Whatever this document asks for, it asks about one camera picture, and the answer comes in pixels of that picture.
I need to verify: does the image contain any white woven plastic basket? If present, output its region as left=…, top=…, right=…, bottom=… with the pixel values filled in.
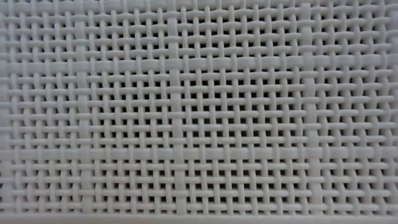
left=0, top=0, right=398, bottom=224

